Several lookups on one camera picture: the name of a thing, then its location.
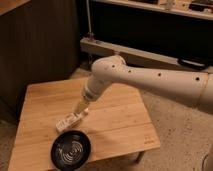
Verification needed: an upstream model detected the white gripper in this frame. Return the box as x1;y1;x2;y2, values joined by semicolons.
74;88;97;114

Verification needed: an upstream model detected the small white bottle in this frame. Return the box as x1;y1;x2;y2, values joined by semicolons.
55;109;89;133

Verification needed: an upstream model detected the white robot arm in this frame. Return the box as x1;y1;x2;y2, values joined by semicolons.
74;55;213;114

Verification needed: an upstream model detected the black ceramic bowl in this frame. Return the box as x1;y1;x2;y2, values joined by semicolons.
50;130;91;171

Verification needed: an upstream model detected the wooden folding table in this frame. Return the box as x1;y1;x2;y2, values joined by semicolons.
8;78;160;171

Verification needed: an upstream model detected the grey metal beam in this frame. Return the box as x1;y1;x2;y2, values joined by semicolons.
79;36;213;75

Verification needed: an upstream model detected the vertical metal pole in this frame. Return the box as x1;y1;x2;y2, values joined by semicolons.
86;0;94;41

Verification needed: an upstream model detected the black handle on beam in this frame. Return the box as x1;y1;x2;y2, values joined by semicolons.
177;59;209;70

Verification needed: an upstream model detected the wooden wall shelf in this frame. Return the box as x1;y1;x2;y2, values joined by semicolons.
94;0;213;21

